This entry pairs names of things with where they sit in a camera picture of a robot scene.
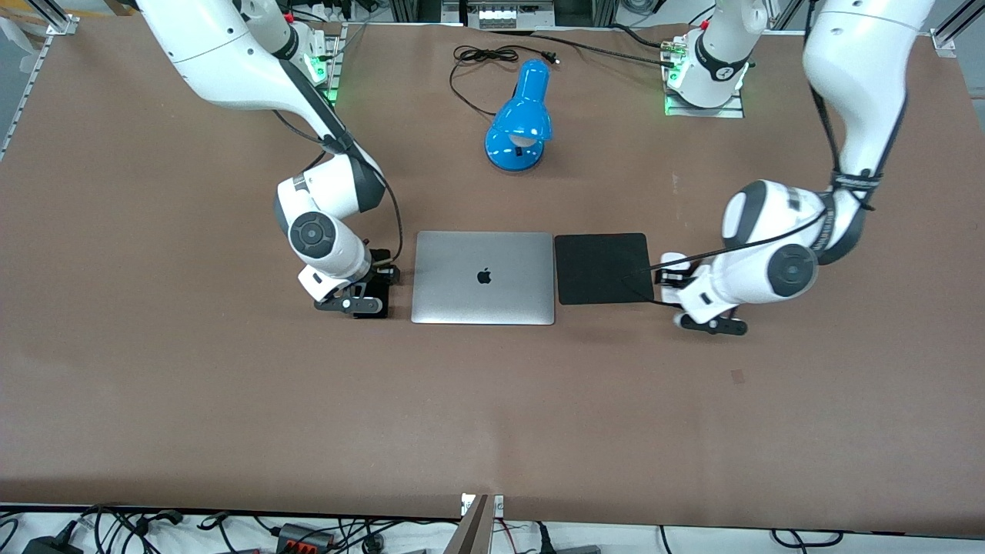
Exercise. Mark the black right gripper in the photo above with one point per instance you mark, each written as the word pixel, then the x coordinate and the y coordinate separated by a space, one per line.
pixel 380 275

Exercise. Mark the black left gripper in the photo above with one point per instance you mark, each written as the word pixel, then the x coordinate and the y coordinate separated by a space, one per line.
pixel 680 275

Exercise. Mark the white computer mouse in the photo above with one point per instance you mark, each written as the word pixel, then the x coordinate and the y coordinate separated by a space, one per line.
pixel 676 260

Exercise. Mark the black smartphone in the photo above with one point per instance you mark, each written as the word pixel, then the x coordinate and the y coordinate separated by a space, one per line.
pixel 378 292

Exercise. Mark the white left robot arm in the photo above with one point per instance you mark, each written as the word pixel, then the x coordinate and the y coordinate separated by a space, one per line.
pixel 862 61

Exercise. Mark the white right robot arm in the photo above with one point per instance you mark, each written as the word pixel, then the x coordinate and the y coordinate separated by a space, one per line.
pixel 231 54

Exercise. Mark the black mouse pad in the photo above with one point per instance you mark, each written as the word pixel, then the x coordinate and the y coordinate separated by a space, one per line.
pixel 603 265

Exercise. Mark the silver closed laptop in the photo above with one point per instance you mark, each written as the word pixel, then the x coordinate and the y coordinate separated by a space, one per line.
pixel 482 296

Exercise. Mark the blue desk lamp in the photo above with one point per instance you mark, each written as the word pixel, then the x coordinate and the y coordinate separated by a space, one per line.
pixel 523 108

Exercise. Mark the white power strip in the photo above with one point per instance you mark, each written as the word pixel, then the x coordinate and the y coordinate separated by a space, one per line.
pixel 512 15

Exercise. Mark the grey box with orange buttons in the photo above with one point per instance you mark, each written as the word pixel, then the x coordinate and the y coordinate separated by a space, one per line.
pixel 304 537

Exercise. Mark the black power adapter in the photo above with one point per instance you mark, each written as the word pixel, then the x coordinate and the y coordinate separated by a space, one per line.
pixel 52 546

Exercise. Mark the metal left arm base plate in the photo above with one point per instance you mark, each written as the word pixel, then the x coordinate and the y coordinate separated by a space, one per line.
pixel 704 112

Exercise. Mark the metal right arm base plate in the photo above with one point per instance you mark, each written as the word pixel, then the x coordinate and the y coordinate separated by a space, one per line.
pixel 332 61

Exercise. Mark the metal table corner bracket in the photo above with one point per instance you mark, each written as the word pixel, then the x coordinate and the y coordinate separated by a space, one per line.
pixel 943 42
pixel 65 25

